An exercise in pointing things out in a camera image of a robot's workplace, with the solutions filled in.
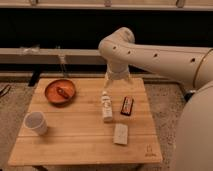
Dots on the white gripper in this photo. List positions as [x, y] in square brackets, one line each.
[111, 76]

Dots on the white bottle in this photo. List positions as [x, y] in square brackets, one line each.
[106, 107]

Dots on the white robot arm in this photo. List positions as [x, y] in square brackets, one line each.
[192, 66]

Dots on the small item in bowl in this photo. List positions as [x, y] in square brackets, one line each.
[62, 92]

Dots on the orange ceramic bowl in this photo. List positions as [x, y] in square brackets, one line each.
[51, 93]

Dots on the dark red rectangular box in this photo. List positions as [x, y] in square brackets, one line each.
[127, 106]

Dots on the wooden table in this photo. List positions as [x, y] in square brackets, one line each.
[78, 135]

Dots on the white cup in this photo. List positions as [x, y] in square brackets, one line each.
[36, 122]

